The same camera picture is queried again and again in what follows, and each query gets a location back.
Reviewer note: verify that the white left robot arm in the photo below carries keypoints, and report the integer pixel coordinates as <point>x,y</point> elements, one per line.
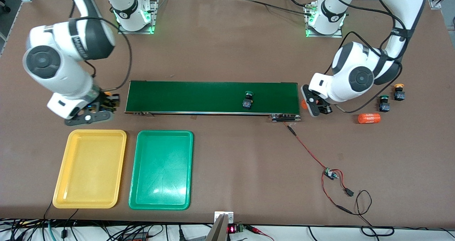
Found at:
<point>355,74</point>

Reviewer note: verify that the green plastic tray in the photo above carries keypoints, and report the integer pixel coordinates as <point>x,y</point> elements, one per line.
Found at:
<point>161,170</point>

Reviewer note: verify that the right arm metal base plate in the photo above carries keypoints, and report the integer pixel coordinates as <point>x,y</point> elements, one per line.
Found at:
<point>154,10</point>

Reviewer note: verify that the green conveyor belt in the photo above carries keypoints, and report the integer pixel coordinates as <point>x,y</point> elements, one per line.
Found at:
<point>199,97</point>

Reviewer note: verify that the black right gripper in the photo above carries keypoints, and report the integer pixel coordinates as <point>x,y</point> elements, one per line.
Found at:
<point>102,101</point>

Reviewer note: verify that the red clip lead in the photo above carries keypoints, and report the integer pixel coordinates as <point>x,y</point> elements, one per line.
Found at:
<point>257,229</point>

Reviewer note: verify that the red digit display module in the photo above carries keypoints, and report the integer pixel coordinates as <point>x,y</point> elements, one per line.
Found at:
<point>233,229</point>

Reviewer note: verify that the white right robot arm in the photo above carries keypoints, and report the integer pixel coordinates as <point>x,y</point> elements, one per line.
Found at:
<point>60,67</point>

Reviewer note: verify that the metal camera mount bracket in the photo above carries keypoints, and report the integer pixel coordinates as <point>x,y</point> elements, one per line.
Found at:
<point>218,226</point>

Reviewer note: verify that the green push button switch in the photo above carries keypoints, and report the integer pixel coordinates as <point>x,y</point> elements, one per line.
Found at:
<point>247,101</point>
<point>384,106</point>

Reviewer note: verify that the small speed controller board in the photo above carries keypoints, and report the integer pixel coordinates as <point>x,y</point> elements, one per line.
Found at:
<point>330,173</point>

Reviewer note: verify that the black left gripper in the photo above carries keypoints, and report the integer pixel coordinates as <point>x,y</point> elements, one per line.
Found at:
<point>325,109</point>

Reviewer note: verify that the yellow plastic tray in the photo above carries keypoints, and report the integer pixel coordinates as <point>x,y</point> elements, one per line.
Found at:
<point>89,170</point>

